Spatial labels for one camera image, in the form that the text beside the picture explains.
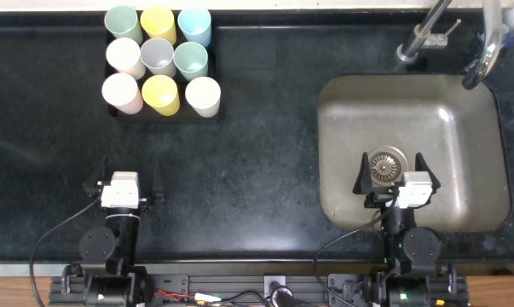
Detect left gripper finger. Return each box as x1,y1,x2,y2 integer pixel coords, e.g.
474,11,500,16
151,159,167,205
82,156,108,198

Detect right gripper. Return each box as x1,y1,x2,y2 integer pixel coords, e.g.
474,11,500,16
352,151,442,210

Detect yellow cup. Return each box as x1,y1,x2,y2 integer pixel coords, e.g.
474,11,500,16
139,5,177,46
141,74,182,117

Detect white cup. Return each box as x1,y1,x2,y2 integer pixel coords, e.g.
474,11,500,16
184,76,222,119

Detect steel sink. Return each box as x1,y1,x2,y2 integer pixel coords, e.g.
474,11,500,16
317,74,513,234

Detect black tray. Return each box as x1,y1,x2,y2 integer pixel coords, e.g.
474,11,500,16
105,8,222,125

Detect green cup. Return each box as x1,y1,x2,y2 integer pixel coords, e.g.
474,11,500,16
173,41,210,83
103,4,144,45

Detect grey cup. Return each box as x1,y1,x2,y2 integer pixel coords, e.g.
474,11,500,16
140,37,177,78

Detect steel tap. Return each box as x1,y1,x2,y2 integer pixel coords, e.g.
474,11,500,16
395,0,505,90

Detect blue cup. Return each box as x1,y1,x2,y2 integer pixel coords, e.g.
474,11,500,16
176,7,213,49

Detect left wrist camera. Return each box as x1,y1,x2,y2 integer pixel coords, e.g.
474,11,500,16
99,171,147,210

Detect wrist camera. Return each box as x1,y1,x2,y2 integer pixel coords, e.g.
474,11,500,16
395,171,435,210
99,171,147,210

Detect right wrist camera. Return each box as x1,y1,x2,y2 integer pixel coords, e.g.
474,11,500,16
395,171,435,210

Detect mounting rail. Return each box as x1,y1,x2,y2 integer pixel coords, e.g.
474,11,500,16
49,272,471,307

